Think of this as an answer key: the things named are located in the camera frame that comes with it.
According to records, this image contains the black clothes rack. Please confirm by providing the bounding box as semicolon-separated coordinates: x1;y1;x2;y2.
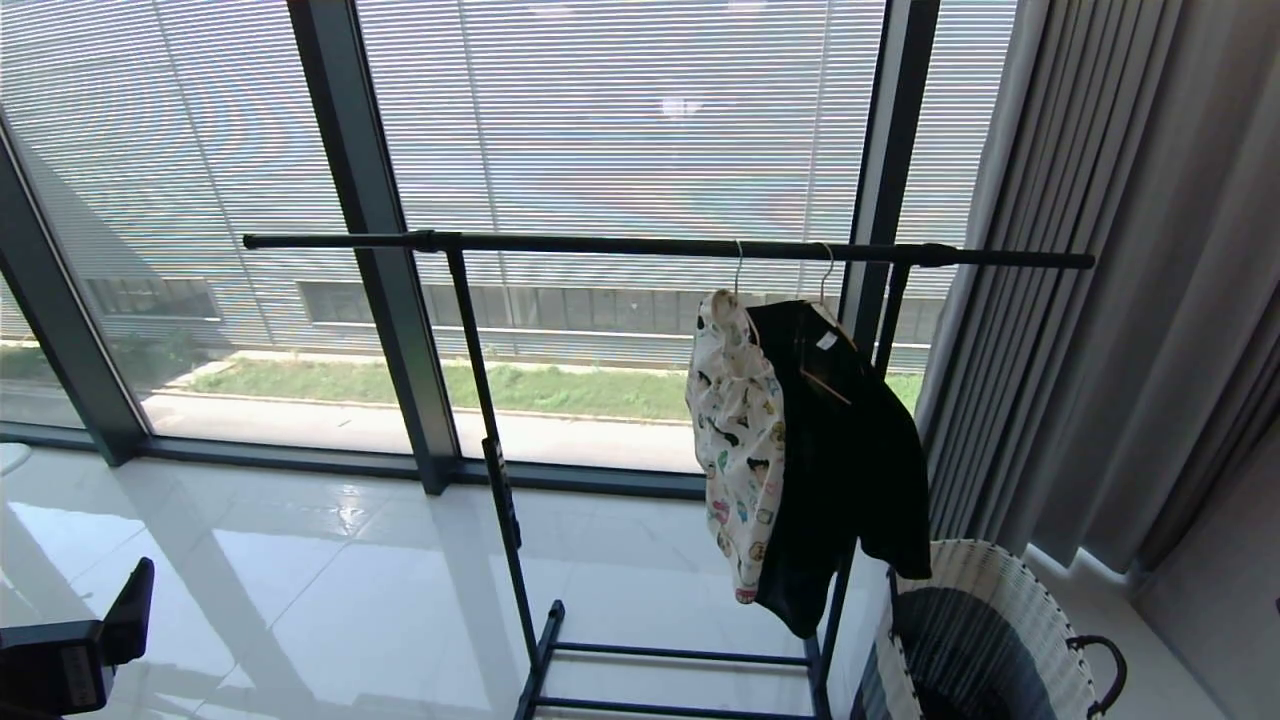
243;230;1096;720

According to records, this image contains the window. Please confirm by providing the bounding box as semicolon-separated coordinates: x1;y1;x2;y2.
0;0;1019;501

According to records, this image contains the black garment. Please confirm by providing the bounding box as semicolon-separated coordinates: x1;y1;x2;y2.
745;300;933;639

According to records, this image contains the pink clothes hanger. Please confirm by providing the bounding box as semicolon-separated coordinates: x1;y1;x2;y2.
795;243;861;406
730;240;766;346

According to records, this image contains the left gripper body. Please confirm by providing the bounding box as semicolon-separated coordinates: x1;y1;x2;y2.
0;618;113;717

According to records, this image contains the cream printed garment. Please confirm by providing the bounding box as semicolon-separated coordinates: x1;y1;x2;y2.
685;290;789;605

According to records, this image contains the white laundry basket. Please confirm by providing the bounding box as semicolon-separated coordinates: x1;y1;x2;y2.
850;540;1129;720

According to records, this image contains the beige curtain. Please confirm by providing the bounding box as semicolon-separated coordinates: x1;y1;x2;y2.
915;0;1280;576

